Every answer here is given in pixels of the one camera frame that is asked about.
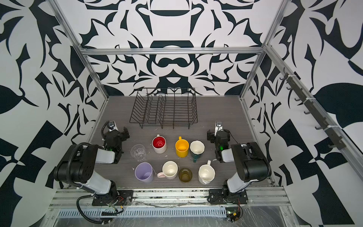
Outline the cream mug pink handle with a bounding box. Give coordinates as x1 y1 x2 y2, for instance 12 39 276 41
157 161 178 180

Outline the dark green mug white inside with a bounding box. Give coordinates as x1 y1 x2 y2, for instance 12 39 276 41
190 141 205 163

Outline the clear glass tumbler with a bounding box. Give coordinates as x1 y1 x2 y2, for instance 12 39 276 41
130 144 147 162

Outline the olive green glass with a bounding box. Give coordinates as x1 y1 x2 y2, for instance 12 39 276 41
178 168 193 183

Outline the grey wall hook rail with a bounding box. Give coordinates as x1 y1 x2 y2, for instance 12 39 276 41
280 68 347 150

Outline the green circuit board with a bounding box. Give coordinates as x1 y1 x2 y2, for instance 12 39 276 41
226 207 243 222

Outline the yellow mug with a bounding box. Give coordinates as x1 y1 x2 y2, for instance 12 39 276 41
175 136 189 158

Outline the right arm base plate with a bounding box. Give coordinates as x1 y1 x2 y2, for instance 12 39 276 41
207 189 248 205

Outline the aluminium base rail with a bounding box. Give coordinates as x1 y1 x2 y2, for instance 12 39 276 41
48 185 291 209

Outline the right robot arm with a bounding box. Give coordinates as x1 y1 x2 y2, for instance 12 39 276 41
207 129 271 195

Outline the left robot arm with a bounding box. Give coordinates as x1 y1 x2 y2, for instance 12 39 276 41
53 127 130 197

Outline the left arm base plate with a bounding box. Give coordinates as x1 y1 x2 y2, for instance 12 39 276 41
92 190 134 206

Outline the lavender plastic cup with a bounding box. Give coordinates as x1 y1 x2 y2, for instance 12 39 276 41
134 162 154 183

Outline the aluminium frame crossbar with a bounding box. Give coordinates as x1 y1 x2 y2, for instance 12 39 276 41
80 47 263 56

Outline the white mug red inside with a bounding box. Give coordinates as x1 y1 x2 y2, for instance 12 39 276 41
152 134 167 154

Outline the white slotted cable duct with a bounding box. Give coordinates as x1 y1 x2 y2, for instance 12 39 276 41
56 207 227 218

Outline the black wire dish rack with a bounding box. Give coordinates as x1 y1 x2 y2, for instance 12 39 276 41
130 87 198 128

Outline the cream white mug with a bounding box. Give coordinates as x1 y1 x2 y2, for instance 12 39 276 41
198 160 216 185

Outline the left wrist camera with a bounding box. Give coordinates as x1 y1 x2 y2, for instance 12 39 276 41
107 121 118 131

